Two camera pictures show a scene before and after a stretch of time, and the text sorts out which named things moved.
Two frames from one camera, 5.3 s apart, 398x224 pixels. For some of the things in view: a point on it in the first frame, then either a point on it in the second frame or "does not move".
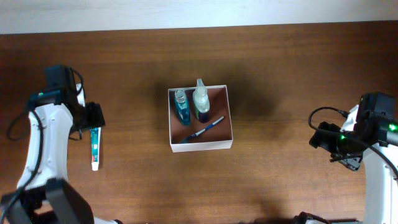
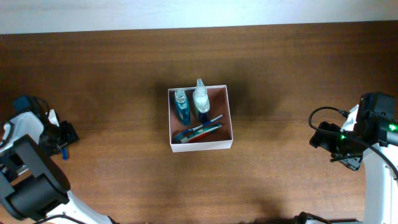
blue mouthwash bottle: x=183 y=107 does not move
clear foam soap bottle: x=201 y=102 does not move
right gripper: x=324 y=139 does not move
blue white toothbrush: x=201 y=131 -> x=179 y=136
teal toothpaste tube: x=95 y=135 -> x=200 y=134
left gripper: x=96 y=116 -> x=70 y=135
